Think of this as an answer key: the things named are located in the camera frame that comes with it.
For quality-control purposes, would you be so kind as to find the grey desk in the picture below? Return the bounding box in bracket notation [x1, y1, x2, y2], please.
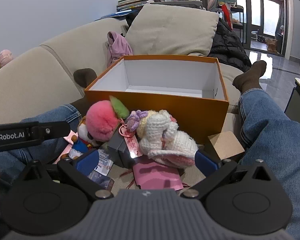
[150, 0, 203, 8]

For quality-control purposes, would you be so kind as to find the blue folder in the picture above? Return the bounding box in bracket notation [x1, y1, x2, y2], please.
[95, 10, 132, 21]

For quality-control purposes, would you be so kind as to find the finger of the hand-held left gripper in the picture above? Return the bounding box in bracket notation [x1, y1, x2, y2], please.
[30, 121, 71, 145]

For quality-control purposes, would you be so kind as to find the purple cloth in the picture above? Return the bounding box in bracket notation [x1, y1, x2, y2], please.
[107, 31, 133, 68]

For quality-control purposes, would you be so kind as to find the pink paper cup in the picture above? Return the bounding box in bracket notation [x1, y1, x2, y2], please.
[132, 162, 184, 191]

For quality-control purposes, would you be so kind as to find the beige sofa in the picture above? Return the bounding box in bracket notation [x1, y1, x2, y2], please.
[0, 17, 245, 130]

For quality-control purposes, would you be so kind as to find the person's left leg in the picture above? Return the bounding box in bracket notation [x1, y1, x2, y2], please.
[0, 68, 100, 188]

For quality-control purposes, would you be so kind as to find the orange cardboard box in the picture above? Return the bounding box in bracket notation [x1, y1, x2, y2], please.
[84, 55, 230, 145]

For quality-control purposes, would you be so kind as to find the black metal rack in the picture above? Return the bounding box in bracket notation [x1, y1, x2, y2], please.
[219, 4, 244, 43]

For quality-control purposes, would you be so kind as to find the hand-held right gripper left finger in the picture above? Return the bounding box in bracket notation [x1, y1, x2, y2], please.
[22, 150, 115, 201]

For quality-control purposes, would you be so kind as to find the black puffer jacket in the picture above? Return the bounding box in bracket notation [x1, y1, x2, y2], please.
[207, 17, 252, 73]

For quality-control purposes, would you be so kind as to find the plush dog toy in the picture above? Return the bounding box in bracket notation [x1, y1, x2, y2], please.
[61, 120, 100, 160]

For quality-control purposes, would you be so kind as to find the pink plush peach keychain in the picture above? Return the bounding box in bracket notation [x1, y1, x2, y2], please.
[86, 95, 142, 158]

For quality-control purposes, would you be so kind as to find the person's leg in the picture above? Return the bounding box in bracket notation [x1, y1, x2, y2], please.
[0, 68, 100, 188]
[232, 60, 300, 240]

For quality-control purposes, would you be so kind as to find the white packet with blue mark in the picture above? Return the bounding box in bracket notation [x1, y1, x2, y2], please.
[93, 149, 113, 176]

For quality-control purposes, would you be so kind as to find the grey pink chair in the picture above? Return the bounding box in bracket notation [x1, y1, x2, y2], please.
[206, 0, 220, 12]

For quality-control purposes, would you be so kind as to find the grey gift box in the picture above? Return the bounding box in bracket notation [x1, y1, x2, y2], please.
[107, 131, 137, 168]

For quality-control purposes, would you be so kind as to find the person's right leg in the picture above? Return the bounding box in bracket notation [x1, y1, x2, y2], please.
[232, 60, 300, 240]

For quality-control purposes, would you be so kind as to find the pink massage hammer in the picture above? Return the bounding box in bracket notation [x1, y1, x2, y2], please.
[0, 49, 14, 77]

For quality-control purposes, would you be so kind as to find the small brown cardboard box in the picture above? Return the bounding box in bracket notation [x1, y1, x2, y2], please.
[207, 131, 246, 163]

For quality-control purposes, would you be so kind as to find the white crochet bunny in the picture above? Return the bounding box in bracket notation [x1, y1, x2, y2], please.
[129, 109, 198, 167]

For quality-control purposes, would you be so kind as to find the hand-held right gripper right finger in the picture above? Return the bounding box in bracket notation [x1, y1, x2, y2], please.
[179, 150, 277, 201]

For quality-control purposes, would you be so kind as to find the blue printed tissue packet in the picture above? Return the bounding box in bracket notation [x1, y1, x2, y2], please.
[89, 171, 115, 190]

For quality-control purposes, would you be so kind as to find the beige cushion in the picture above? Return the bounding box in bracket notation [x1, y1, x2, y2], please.
[125, 4, 219, 57]

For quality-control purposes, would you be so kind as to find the stack of books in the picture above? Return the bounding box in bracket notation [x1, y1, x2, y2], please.
[116, 0, 154, 12]

